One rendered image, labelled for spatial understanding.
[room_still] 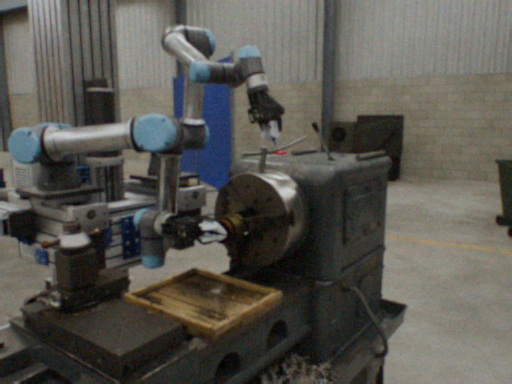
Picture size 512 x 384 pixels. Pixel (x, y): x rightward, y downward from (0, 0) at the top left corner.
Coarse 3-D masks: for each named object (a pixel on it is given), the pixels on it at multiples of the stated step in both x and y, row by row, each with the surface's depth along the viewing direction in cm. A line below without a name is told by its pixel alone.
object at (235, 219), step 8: (224, 216) 133; (232, 216) 134; (240, 216) 137; (224, 224) 130; (232, 224) 132; (240, 224) 133; (216, 232) 135; (232, 232) 131; (240, 232) 133; (224, 240) 131; (232, 240) 133
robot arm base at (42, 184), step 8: (40, 168) 155; (48, 168) 153; (56, 168) 153; (64, 168) 154; (72, 168) 157; (40, 176) 154; (48, 176) 152; (56, 176) 153; (64, 176) 154; (72, 176) 156; (40, 184) 153; (48, 184) 152; (56, 184) 152; (64, 184) 153; (72, 184) 155; (80, 184) 160
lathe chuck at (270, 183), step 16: (240, 176) 143; (256, 176) 139; (272, 176) 141; (240, 192) 144; (256, 192) 140; (272, 192) 136; (288, 192) 138; (256, 208) 141; (272, 208) 137; (288, 208) 135; (304, 224) 141; (256, 240) 143; (272, 240) 139; (288, 240) 136; (256, 256) 144; (272, 256) 140
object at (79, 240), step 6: (60, 234) 100; (72, 234) 100; (78, 234) 100; (84, 234) 102; (66, 240) 99; (72, 240) 99; (78, 240) 100; (84, 240) 101; (90, 240) 103; (60, 246) 98; (66, 246) 98; (72, 246) 98; (78, 246) 99; (84, 246) 100
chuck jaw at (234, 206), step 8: (232, 184) 146; (224, 192) 144; (232, 192) 143; (224, 200) 141; (232, 200) 141; (240, 200) 143; (224, 208) 141; (232, 208) 138; (240, 208) 141; (248, 208) 144
